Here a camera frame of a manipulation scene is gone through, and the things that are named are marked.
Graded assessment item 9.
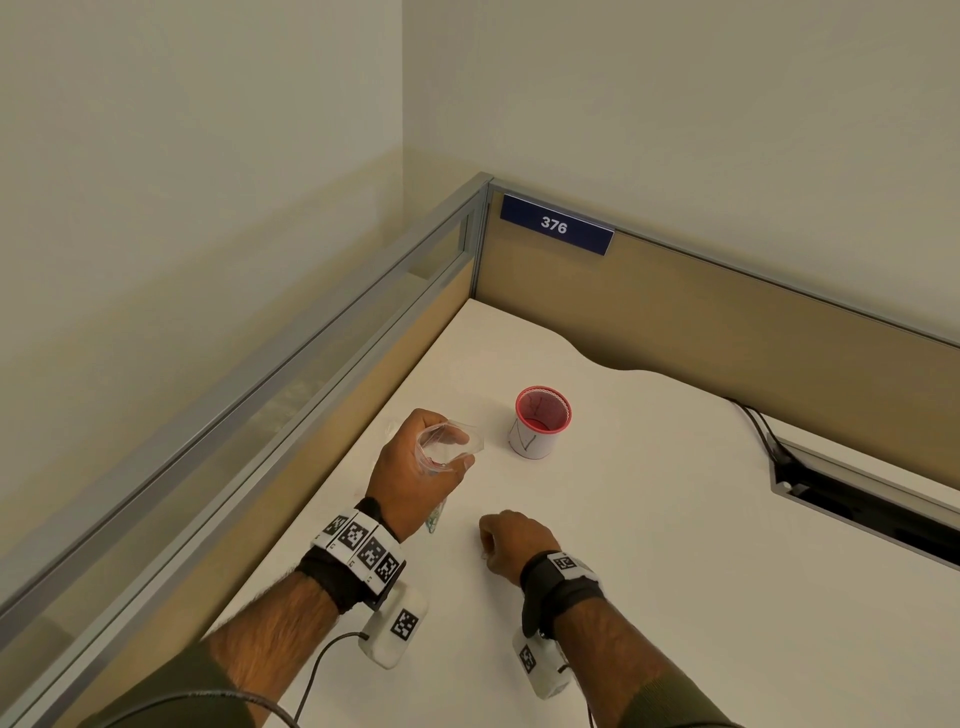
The white paper cup red rim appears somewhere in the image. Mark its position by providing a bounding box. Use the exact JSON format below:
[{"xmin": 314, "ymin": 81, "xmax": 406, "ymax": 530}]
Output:
[{"xmin": 509, "ymin": 386, "xmax": 574, "ymax": 460}]

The black wristband with marker tags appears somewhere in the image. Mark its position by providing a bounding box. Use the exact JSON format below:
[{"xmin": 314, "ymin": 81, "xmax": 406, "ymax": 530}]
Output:
[{"xmin": 296, "ymin": 497, "xmax": 409, "ymax": 615}]

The blue number sign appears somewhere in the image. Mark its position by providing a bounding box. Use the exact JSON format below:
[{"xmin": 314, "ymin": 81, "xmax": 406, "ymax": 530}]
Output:
[{"xmin": 500, "ymin": 193, "xmax": 616, "ymax": 257}]

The person's right hand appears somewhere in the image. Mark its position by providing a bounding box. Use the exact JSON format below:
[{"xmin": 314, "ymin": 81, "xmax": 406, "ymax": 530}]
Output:
[{"xmin": 478, "ymin": 509, "xmax": 562, "ymax": 589}]

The white marker cube on wrist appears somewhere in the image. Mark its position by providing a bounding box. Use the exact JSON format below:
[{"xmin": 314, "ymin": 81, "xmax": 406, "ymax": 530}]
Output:
[{"xmin": 357, "ymin": 584, "xmax": 430, "ymax": 670}]

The grey camera cable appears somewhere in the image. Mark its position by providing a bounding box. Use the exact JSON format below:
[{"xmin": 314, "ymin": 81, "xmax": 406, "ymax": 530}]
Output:
[
  {"xmin": 97, "ymin": 632, "xmax": 369, "ymax": 728},
  {"xmin": 560, "ymin": 663, "xmax": 599, "ymax": 728}
]

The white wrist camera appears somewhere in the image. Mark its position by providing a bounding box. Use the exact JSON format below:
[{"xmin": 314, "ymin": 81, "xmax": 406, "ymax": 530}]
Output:
[{"xmin": 512, "ymin": 626, "xmax": 575, "ymax": 701}]

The person's left forearm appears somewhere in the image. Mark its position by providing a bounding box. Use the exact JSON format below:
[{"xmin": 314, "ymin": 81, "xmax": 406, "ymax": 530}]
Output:
[{"xmin": 203, "ymin": 573, "xmax": 344, "ymax": 714}]

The person's right forearm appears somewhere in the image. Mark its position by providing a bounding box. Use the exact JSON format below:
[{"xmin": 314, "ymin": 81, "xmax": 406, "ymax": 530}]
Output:
[{"xmin": 554, "ymin": 599, "xmax": 676, "ymax": 718}]

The black cable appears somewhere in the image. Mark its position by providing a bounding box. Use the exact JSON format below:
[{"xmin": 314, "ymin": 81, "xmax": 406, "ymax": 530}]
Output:
[
  {"xmin": 740, "ymin": 404, "xmax": 795, "ymax": 465},
  {"xmin": 723, "ymin": 397, "xmax": 778, "ymax": 459}
]

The beige desk partition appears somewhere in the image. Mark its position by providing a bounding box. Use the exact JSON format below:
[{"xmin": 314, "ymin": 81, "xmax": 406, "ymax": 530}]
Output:
[{"xmin": 472, "ymin": 173, "xmax": 960, "ymax": 519}]

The olive green shirt sleeve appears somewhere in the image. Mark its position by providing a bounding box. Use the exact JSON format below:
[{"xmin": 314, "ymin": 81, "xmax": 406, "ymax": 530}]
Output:
[
  {"xmin": 614, "ymin": 674, "xmax": 740, "ymax": 728},
  {"xmin": 78, "ymin": 641, "xmax": 264, "ymax": 728}
]

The person's left hand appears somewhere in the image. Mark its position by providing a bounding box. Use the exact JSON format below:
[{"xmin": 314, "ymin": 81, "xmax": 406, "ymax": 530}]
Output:
[{"xmin": 365, "ymin": 408, "xmax": 478, "ymax": 543}]

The glass topped desk partition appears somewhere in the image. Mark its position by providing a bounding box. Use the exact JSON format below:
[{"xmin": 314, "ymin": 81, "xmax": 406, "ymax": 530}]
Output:
[{"xmin": 0, "ymin": 172, "xmax": 496, "ymax": 728}]

